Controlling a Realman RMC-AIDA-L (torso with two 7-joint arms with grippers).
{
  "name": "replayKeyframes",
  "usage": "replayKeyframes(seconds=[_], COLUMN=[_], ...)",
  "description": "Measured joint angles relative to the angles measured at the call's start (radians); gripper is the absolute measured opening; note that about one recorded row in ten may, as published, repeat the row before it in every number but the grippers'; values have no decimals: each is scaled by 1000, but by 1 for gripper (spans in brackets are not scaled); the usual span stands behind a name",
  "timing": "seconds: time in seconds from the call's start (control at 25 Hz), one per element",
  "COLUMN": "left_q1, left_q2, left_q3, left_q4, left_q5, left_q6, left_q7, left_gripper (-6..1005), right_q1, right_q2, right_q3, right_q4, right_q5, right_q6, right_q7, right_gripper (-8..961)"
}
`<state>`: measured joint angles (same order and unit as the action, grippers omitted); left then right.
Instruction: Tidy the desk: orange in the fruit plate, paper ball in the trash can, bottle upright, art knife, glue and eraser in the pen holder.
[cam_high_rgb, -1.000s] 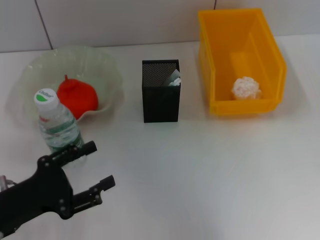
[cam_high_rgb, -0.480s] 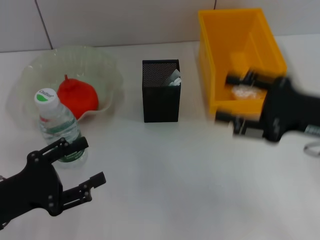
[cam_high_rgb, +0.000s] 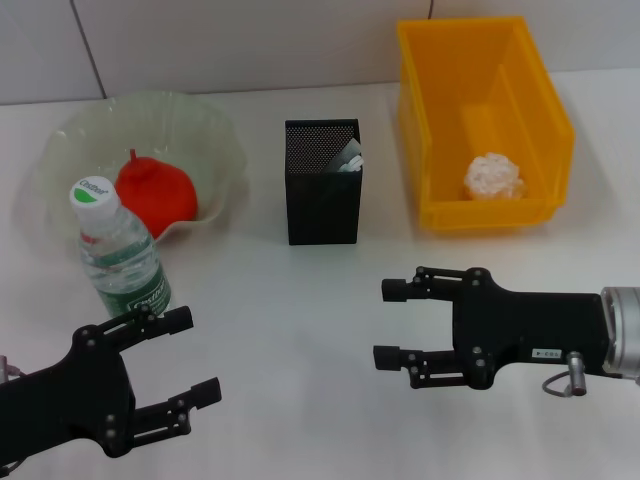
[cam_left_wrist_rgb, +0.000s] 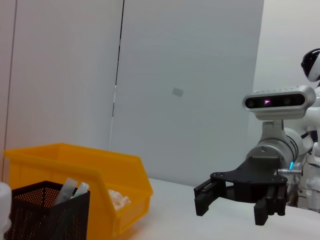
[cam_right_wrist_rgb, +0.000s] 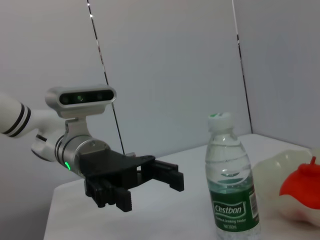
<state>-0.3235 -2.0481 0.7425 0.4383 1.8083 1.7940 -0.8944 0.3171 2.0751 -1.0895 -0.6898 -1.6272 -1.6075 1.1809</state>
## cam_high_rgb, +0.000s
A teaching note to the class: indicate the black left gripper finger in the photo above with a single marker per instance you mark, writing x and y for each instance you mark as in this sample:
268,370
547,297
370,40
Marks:
206,391
175,320

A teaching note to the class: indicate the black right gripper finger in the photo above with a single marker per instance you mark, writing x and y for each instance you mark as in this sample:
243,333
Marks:
395,290
387,357

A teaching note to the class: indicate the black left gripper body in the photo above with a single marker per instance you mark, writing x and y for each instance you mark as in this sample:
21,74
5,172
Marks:
65,400

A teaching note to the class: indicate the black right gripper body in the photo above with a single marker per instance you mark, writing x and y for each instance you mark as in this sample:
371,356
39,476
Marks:
530,325

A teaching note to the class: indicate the clear bottle with green label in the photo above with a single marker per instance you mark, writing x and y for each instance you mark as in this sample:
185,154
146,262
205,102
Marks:
125,270

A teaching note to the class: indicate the red-orange fruit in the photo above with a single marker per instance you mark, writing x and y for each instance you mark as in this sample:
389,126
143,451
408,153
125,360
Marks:
160,195

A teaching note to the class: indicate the grey marker pen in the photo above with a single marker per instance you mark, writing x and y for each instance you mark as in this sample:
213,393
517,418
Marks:
347,152

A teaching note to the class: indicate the white paper ball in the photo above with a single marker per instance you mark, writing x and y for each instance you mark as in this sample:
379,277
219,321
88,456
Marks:
492,175

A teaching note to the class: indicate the black mesh pen holder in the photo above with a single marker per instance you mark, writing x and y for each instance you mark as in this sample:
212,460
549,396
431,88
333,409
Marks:
320,210

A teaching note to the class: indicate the translucent green glass fruit plate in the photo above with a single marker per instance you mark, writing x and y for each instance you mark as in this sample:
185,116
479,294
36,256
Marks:
165,125

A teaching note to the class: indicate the yellow plastic bin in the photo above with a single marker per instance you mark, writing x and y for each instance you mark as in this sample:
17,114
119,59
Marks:
500,100

